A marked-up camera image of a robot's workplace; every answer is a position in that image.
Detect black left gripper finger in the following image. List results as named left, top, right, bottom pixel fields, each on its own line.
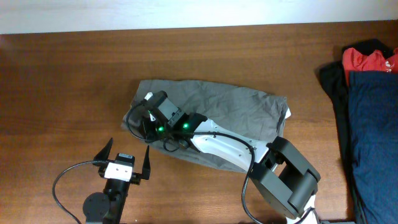
left=93, top=138, right=113, bottom=161
left=142, top=146, right=151, bottom=180

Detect grey shorts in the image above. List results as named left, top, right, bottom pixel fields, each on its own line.
left=121, top=79, right=292, bottom=174

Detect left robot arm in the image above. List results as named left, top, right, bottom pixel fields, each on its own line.
left=83, top=139, right=150, bottom=224

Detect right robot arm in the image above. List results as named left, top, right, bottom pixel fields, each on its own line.
left=138, top=91, right=321, bottom=223

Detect black garment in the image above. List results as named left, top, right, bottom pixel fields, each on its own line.
left=319, top=39, right=394, bottom=223

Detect red garment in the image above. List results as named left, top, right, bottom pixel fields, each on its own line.
left=342, top=47, right=397, bottom=86

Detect navy blue garment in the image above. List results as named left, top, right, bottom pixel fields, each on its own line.
left=348, top=72, right=397, bottom=223

